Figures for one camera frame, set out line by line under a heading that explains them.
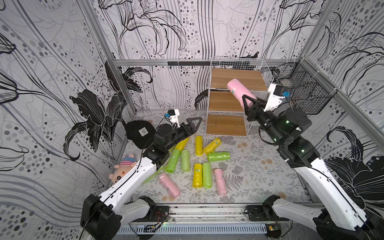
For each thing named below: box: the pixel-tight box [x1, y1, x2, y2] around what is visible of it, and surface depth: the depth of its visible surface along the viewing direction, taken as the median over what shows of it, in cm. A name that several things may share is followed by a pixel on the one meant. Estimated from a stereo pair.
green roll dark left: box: [165, 148, 181, 174], surface depth 90 cm
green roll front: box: [202, 162, 212, 189], surface depth 84 cm
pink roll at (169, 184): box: [158, 172, 181, 198], surface depth 82 cm
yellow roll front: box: [192, 163, 203, 188], surface depth 83 cm
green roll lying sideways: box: [207, 151, 231, 162], surface depth 90 cm
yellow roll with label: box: [203, 138, 222, 155], surface depth 97 cm
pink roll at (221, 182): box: [214, 168, 227, 197], surface depth 82 cm
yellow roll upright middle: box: [195, 135, 204, 156], surface depth 96 cm
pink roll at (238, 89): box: [227, 78, 257, 110], surface depth 57 cm
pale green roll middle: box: [181, 149, 191, 173], surface depth 91 cm
